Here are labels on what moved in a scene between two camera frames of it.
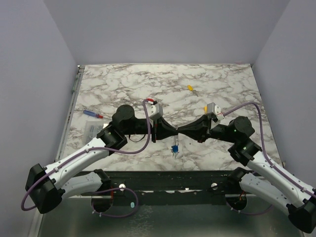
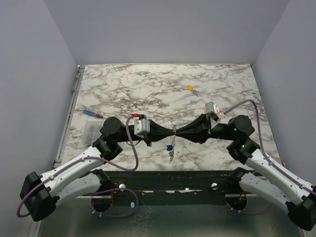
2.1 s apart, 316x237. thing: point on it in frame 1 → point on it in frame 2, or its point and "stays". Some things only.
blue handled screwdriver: (92, 113) stays
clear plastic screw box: (92, 129) stays
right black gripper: (207, 129) stays
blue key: (175, 148) → (170, 147)
